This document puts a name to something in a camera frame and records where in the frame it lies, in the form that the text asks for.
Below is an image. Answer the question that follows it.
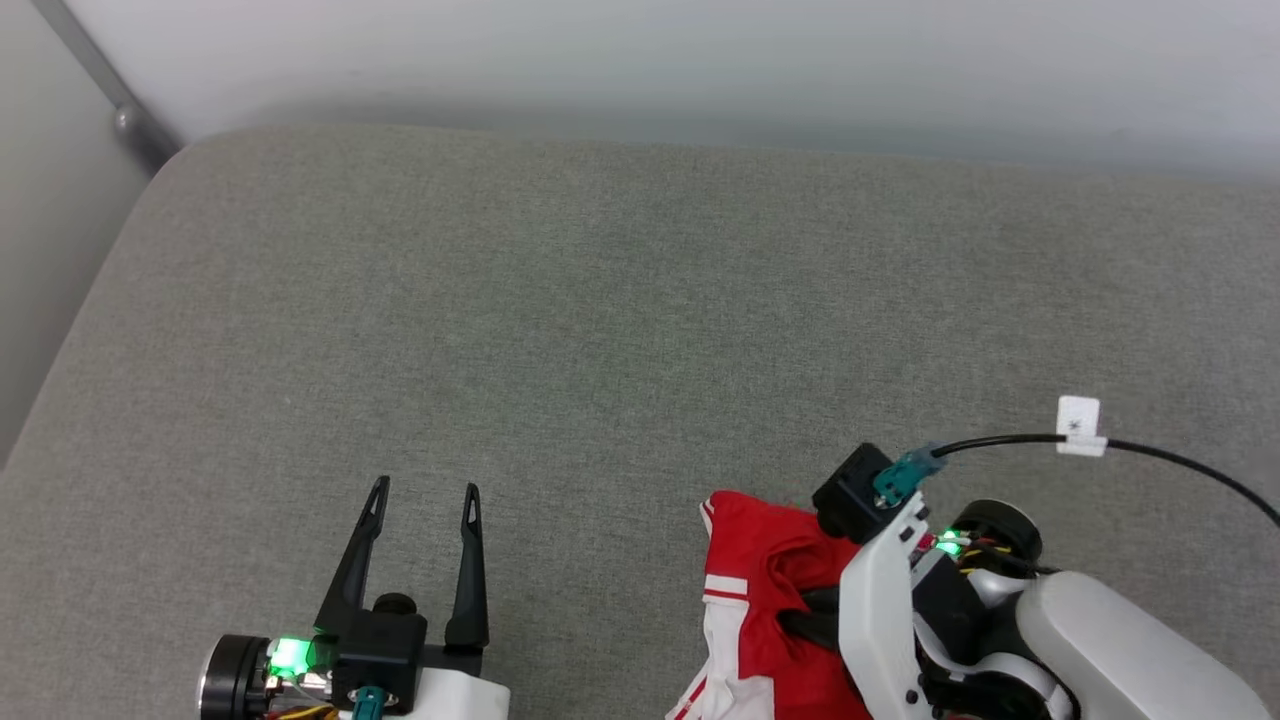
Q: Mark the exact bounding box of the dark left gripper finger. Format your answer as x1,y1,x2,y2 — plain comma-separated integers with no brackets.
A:
315,476,391,633
445,484,490,649

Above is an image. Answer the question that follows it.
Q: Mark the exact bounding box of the white and dark left gripper body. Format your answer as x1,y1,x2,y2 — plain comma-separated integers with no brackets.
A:
200,634,511,720

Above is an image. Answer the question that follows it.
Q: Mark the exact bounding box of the white and dark right gripper body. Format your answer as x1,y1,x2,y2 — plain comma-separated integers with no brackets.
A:
838,495,1076,720

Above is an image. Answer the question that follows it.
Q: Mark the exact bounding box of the red Bulls basketball jersey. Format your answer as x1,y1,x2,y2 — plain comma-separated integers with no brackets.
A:
668,490,871,720

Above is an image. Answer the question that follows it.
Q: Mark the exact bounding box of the grey fabric sofa cushion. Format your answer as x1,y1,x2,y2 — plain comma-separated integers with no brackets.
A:
0,125,1280,720

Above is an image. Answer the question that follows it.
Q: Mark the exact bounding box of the grey metal bar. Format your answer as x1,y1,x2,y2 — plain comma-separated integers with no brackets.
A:
30,0,183,176

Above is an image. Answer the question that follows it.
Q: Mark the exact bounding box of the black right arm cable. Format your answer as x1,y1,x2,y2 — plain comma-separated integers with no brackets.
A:
875,432,1280,526

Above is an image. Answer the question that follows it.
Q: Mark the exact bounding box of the white cable label tag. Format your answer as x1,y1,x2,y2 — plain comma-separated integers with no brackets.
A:
1057,397,1108,458

